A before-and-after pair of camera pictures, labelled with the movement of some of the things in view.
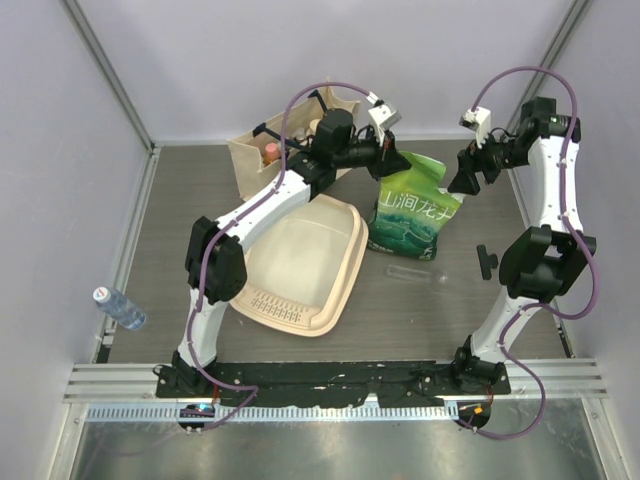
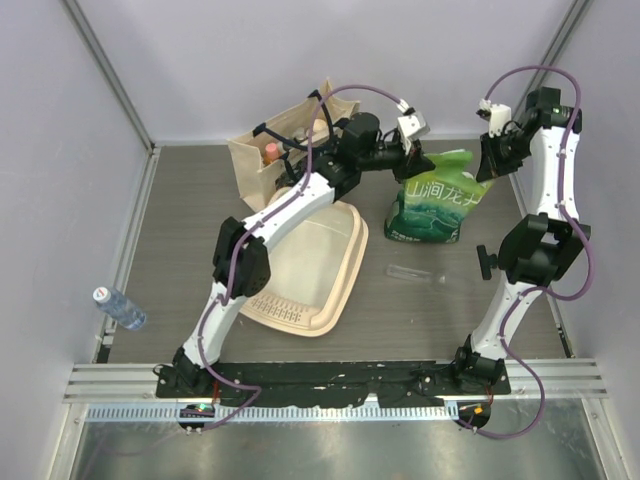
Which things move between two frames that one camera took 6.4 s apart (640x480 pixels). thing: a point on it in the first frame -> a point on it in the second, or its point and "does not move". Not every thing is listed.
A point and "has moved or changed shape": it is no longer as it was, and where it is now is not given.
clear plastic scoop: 437,277 does not move
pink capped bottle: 271,154 does not move
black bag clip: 486,261 does not move
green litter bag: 411,208 has moved or changed shape
